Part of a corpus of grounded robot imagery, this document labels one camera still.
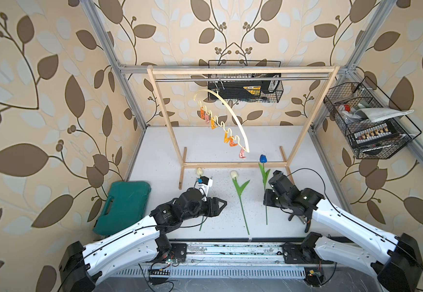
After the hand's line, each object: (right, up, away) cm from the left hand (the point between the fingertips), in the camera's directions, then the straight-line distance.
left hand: (224, 204), depth 71 cm
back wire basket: (+26, +49, +22) cm, 60 cm away
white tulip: (-13, +9, +25) cm, 29 cm away
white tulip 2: (+8, +1, +22) cm, 23 cm away
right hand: (+18, 0, +9) cm, 20 cm away
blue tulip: (+20, +10, +14) cm, 26 cm away
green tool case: (-45, -4, +11) cm, 47 cm away
